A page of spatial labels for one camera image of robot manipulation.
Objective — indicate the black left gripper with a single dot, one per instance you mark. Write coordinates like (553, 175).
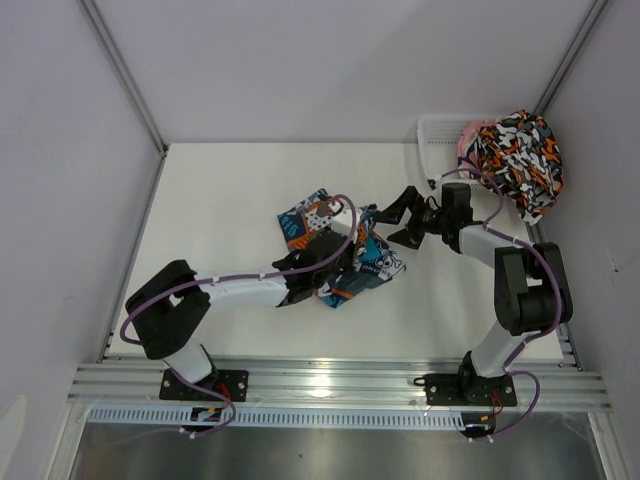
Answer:
(351, 252)

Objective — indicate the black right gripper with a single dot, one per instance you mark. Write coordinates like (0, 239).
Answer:
(411, 199)

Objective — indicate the colourful patterned shorts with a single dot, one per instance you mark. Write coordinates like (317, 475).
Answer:
(375, 263)

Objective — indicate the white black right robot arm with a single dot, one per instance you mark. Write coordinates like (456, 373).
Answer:
(530, 289)

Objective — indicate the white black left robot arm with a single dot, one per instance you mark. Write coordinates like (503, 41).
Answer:
(163, 314)

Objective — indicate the orange camouflage shorts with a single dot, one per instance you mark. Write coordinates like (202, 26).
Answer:
(520, 153)

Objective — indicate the white plastic basket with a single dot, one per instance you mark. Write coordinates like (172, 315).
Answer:
(437, 137)

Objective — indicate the pink cloth in basket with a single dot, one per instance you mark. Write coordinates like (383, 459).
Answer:
(467, 147)

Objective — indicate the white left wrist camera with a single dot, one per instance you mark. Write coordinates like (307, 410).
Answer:
(341, 218)

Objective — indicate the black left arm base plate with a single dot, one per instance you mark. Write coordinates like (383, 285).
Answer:
(233, 384)

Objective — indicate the aluminium mounting rail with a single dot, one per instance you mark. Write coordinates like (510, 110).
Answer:
(341, 384)

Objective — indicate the white slotted cable duct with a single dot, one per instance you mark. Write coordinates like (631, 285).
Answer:
(414, 419)

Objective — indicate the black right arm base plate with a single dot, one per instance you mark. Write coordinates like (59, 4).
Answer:
(455, 390)

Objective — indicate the right aluminium frame post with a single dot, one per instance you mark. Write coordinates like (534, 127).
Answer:
(587, 26)

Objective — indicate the aluminium frame post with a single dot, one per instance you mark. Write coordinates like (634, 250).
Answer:
(118, 64)
(587, 26)

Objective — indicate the left aluminium frame post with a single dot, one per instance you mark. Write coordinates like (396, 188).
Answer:
(118, 64)

